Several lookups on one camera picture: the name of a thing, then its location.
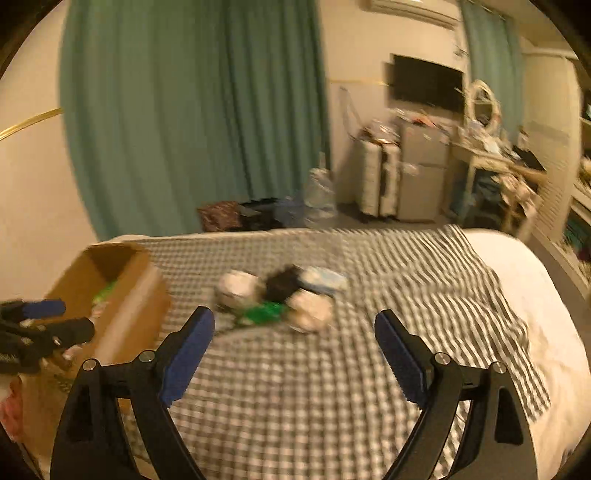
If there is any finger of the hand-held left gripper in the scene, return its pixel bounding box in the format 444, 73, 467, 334
39, 318, 95, 348
0, 299, 66, 321

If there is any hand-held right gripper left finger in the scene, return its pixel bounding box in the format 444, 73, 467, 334
50, 306, 216, 480

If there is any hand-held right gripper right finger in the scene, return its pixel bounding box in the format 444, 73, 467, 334
374, 310, 539, 480

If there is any green box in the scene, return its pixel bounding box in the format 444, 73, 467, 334
92, 281, 118, 305

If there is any brown cardboard box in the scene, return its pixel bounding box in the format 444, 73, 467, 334
21, 244, 172, 467

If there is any green snack packet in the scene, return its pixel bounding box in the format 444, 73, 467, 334
233, 300, 289, 328

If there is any white tissue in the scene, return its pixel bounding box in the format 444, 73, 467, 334
286, 290, 334, 334

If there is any light blue sock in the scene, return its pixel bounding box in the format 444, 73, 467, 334
302, 267, 349, 292

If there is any black case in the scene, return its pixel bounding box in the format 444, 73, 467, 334
264, 264, 305, 303

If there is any green checkered cloth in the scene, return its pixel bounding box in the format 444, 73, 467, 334
115, 224, 552, 480

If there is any black bag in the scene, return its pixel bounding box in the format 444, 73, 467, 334
239, 198, 284, 232

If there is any silver mini fridge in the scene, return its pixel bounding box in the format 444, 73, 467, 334
396, 117, 451, 222

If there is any white hard suitcase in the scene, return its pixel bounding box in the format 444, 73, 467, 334
359, 138, 400, 217

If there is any large clear water jug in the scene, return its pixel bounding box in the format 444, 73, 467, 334
305, 168, 337, 222

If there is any white garment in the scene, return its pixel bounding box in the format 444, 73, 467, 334
499, 178, 536, 208

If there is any white vanity desk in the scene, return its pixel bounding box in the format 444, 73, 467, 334
445, 141, 518, 227

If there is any wooden chair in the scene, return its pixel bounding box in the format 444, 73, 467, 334
496, 166, 548, 241

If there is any clear plastic bag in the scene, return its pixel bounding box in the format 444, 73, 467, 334
362, 117, 400, 146

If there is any wide green curtain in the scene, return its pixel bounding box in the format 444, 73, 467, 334
60, 0, 331, 241

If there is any black cloth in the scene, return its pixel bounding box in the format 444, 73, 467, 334
512, 143, 546, 169

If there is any white louvered wardrobe door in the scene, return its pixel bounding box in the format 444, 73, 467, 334
517, 55, 578, 245

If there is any white oval vanity mirror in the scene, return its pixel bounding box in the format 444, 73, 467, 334
464, 79, 502, 132

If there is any narrow green curtain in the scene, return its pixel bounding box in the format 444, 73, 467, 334
459, 0, 525, 139

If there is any white air conditioner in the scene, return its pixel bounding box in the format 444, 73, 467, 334
367, 0, 462, 28

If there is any gold wall trim strip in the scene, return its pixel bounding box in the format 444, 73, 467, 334
0, 108, 63, 139

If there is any black wall television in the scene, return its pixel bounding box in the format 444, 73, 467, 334
390, 54, 465, 114

